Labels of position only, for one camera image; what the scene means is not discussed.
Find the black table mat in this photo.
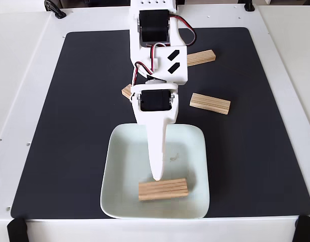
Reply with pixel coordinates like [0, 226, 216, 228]
[10, 27, 310, 219]

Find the red black white servo cable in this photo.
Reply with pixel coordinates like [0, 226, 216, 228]
[133, 42, 170, 86]
[169, 15, 197, 48]

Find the white square plate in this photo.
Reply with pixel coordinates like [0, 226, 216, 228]
[99, 123, 211, 219]

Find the grooved wooden block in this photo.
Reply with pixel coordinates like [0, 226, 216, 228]
[138, 178, 190, 202]
[121, 84, 133, 99]
[189, 92, 231, 115]
[187, 49, 217, 67]

